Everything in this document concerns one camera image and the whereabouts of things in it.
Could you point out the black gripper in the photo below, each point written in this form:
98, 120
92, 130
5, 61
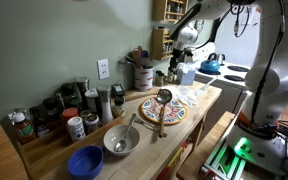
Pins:
177, 57

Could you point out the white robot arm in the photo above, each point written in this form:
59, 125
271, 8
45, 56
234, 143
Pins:
254, 137

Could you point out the lower wooden spice rack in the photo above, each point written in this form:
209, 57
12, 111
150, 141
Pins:
161, 44

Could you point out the wooden spice rack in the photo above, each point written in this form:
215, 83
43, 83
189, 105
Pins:
161, 44
169, 10

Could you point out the upper wooden spice rack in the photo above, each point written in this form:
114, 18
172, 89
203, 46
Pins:
169, 10

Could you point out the white spice shaker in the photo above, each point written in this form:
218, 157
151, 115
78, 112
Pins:
76, 128

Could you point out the blue tissue box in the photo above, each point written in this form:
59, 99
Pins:
185, 74

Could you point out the blue kettle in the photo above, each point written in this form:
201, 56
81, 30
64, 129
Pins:
210, 65

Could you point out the white utensil crock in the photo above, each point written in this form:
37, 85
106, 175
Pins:
143, 79

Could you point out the white crumpled cloth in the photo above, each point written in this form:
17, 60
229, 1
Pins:
186, 96

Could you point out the white plastic spatula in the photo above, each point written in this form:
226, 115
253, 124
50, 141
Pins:
203, 89

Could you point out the colourful patterned plate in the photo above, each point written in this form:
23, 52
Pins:
174, 111

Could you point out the white stove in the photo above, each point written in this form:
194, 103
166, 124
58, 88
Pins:
230, 80

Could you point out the steel pepper grinder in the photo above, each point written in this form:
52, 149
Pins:
104, 95

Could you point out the metal spoon in bowl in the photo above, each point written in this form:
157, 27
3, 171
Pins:
122, 143

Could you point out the blue plastic bowl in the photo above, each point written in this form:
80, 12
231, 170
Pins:
86, 163

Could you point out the wooden condiment tray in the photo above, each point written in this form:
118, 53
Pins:
43, 155

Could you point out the white wall outlet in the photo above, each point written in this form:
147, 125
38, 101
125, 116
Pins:
103, 69

